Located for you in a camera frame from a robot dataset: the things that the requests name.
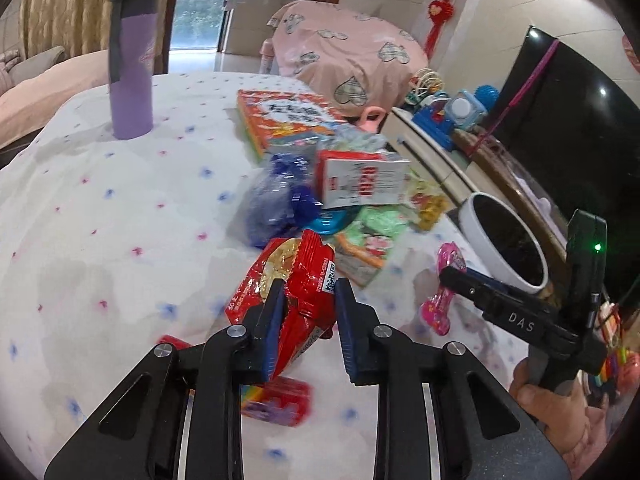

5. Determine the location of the blue spiky ball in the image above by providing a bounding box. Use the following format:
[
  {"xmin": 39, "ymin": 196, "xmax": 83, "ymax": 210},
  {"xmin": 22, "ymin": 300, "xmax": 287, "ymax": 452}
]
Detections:
[{"xmin": 473, "ymin": 84, "xmax": 502, "ymax": 109}]

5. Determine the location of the small red packet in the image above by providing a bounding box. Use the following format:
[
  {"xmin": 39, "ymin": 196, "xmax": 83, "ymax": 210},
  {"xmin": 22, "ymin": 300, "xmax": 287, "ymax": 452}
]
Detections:
[{"xmin": 158, "ymin": 333, "xmax": 194, "ymax": 354}]

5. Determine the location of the red snack packet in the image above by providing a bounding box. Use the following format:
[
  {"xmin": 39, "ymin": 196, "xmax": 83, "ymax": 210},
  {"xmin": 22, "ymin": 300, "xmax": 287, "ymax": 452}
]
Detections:
[{"xmin": 225, "ymin": 229, "xmax": 337, "ymax": 382}]

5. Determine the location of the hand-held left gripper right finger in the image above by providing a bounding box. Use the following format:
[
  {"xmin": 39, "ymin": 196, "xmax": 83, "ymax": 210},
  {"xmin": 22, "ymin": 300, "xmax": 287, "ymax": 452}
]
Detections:
[{"xmin": 335, "ymin": 276, "xmax": 572, "ymax": 480}]

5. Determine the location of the blue plastic bag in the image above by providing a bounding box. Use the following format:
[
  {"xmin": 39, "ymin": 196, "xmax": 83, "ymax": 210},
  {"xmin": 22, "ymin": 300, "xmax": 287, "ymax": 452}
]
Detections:
[{"xmin": 246, "ymin": 151, "xmax": 327, "ymax": 249}]

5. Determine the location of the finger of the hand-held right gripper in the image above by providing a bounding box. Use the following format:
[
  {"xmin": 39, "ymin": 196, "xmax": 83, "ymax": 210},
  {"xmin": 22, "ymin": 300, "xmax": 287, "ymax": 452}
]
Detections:
[{"xmin": 439, "ymin": 266, "xmax": 511, "ymax": 313}]

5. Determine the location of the wire bead toy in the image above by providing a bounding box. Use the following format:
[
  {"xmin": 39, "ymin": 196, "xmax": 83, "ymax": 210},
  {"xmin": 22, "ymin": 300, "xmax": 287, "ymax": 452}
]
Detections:
[{"xmin": 409, "ymin": 66, "xmax": 449, "ymax": 107}]

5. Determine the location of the pink kettlebell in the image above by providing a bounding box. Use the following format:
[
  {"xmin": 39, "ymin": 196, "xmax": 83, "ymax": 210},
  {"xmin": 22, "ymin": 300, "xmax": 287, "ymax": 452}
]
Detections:
[{"xmin": 356, "ymin": 106, "xmax": 387, "ymax": 132}]

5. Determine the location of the person's right hand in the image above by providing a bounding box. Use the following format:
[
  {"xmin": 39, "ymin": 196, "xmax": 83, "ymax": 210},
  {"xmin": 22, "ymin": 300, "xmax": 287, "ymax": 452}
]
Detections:
[{"xmin": 510, "ymin": 357, "xmax": 616, "ymax": 476}]

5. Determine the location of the pink sofa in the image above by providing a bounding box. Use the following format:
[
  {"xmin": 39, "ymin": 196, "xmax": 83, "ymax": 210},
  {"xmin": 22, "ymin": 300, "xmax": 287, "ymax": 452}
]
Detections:
[{"xmin": 0, "ymin": 45, "xmax": 112, "ymax": 152}]

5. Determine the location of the blue toy machine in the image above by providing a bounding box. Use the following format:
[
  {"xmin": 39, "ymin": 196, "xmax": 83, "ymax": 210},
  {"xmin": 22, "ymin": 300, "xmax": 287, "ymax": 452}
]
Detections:
[{"xmin": 411, "ymin": 101, "xmax": 457, "ymax": 152}]

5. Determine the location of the pink heart-print cover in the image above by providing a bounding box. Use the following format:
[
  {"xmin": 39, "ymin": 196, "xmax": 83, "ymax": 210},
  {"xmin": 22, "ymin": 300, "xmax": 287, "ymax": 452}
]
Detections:
[{"xmin": 266, "ymin": 0, "xmax": 429, "ymax": 112}]

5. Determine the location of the white carton with red label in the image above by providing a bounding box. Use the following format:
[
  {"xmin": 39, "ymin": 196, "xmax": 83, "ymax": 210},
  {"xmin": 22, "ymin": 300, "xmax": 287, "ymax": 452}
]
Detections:
[{"xmin": 315, "ymin": 148, "xmax": 412, "ymax": 210}]

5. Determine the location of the clear plastic wrapper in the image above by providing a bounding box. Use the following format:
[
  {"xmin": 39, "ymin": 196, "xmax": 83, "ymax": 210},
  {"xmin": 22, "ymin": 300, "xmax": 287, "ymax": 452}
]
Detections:
[{"xmin": 329, "ymin": 124, "xmax": 389, "ymax": 154}]

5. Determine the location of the teal plastic wrapper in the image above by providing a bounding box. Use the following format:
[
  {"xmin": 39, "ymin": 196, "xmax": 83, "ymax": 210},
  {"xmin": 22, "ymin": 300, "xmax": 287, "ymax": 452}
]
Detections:
[{"xmin": 311, "ymin": 209, "xmax": 359, "ymax": 236}]

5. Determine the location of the striped pink cushion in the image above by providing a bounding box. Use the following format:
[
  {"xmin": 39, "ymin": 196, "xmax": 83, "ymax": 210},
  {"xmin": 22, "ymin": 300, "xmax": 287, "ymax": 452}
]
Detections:
[{"xmin": 0, "ymin": 49, "xmax": 27, "ymax": 87}]

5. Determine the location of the black television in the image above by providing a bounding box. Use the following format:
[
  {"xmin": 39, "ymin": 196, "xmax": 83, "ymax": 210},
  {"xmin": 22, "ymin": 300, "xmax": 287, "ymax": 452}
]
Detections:
[{"xmin": 499, "ymin": 24, "xmax": 640, "ymax": 243}]

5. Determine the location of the colourful toy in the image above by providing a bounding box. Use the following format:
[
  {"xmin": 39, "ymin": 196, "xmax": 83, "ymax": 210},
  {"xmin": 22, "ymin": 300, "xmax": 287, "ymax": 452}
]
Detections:
[{"xmin": 589, "ymin": 299, "xmax": 640, "ymax": 407}]

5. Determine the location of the pink dumbbell toy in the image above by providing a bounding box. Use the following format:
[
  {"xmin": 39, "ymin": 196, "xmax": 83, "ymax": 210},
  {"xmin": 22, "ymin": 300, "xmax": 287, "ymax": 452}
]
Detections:
[{"xmin": 420, "ymin": 241, "xmax": 469, "ymax": 337}]

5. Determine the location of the white television cabinet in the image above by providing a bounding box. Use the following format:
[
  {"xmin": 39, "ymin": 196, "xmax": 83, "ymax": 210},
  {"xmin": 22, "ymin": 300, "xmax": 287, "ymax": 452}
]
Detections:
[{"xmin": 381, "ymin": 106, "xmax": 572, "ymax": 263}]

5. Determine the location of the red hanging knot decoration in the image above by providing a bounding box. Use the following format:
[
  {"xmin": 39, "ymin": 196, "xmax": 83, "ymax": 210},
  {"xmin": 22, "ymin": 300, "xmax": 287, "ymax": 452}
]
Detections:
[{"xmin": 424, "ymin": 0, "xmax": 474, "ymax": 59}]

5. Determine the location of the gold curtain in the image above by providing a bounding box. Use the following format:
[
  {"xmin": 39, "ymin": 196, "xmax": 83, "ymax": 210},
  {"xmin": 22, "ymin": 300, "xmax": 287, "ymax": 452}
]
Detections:
[{"xmin": 19, "ymin": 0, "xmax": 187, "ymax": 77}]

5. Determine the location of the purple tumbler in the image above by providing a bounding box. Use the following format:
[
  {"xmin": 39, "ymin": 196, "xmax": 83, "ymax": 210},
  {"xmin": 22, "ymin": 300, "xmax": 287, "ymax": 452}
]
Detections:
[{"xmin": 108, "ymin": 0, "xmax": 162, "ymax": 141}]

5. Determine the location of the purple cloth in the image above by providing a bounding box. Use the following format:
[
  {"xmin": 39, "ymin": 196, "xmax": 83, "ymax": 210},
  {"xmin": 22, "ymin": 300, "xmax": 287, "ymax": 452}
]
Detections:
[{"xmin": 509, "ymin": 169, "xmax": 552, "ymax": 212}]

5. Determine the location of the rainbow striped packet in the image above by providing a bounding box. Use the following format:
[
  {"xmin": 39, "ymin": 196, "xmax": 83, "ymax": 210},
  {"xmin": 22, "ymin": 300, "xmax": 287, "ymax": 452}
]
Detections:
[{"xmin": 239, "ymin": 376, "xmax": 314, "ymax": 429}]

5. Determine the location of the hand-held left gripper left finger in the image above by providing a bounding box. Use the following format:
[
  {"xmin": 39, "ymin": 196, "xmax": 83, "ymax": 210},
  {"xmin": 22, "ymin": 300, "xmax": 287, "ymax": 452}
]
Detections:
[{"xmin": 44, "ymin": 279, "xmax": 287, "ymax": 480}]

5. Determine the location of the yellow green snack packet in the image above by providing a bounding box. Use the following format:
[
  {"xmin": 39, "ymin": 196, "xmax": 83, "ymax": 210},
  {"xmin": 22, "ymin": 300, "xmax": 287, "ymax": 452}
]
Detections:
[{"xmin": 404, "ymin": 179, "xmax": 454, "ymax": 234}]

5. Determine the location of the round red wall sticker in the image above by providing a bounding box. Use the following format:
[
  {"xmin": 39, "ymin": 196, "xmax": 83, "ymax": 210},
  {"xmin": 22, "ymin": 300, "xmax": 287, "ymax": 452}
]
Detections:
[{"xmin": 621, "ymin": 34, "xmax": 640, "ymax": 72}]

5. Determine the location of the light blue cube toy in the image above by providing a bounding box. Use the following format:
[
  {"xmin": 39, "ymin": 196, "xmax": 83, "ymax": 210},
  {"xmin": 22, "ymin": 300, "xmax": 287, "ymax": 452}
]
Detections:
[{"xmin": 444, "ymin": 89, "xmax": 489, "ymax": 134}]

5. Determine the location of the orange children's book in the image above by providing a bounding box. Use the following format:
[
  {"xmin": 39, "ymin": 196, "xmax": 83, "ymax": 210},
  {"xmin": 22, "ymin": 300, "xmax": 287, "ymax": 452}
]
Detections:
[{"xmin": 236, "ymin": 88, "xmax": 347, "ymax": 162}]

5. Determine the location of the white bin with black liner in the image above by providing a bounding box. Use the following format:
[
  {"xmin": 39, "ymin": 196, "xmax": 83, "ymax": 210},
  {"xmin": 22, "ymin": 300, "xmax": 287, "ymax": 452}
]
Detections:
[{"xmin": 457, "ymin": 192, "xmax": 551, "ymax": 297}]

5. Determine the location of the pink ribbon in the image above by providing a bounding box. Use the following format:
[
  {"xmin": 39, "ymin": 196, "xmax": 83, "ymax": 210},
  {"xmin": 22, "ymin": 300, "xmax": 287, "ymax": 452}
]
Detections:
[{"xmin": 469, "ymin": 39, "xmax": 562, "ymax": 157}]

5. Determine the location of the wooden door frame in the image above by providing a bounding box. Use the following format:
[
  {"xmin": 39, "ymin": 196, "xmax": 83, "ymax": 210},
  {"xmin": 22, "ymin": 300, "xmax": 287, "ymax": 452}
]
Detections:
[{"xmin": 151, "ymin": 0, "xmax": 184, "ymax": 77}]

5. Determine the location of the pink stool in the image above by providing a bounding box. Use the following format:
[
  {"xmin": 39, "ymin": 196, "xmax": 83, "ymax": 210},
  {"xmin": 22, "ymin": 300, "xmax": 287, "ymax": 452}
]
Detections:
[{"xmin": 258, "ymin": 38, "xmax": 282, "ymax": 74}]

